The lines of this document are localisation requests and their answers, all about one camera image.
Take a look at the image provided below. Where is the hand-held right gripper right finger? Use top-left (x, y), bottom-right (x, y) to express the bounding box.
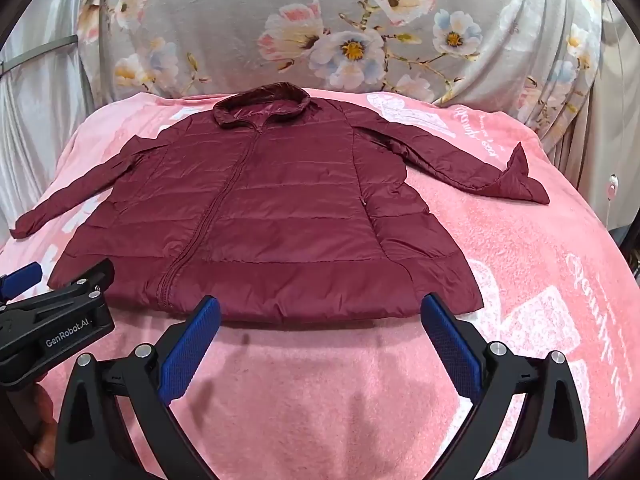
top-left (421, 292), bottom-right (591, 480)

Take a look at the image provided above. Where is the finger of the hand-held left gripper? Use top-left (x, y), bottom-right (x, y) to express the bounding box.
top-left (0, 261), bottom-right (44, 302)
top-left (46, 258), bottom-right (116, 307)

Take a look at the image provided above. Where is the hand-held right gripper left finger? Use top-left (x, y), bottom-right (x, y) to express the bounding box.
top-left (54, 296), bottom-right (223, 480)

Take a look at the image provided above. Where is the maroon puffer jacket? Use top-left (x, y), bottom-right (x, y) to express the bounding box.
top-left (10, 84), bottom-right (551, 322)

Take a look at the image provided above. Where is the person's left hand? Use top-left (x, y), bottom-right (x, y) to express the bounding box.
top-left (27, 382), bottom-right (57, 468)

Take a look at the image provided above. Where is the pink printed blanket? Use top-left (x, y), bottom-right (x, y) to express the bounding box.
top-left (0, 87), bottom-right (637, 480)

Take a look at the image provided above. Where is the white satin cloth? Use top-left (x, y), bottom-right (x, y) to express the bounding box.
top-left (0, 0), bottom-right (108, 243)

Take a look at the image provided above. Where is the grey metal bar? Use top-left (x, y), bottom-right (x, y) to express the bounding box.
top-left (0, 35), bottom-right (80, 75)

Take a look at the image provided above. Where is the grey floral quilt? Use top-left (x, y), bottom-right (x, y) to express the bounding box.
top-left (97, 0), bottom-right (610, 158)

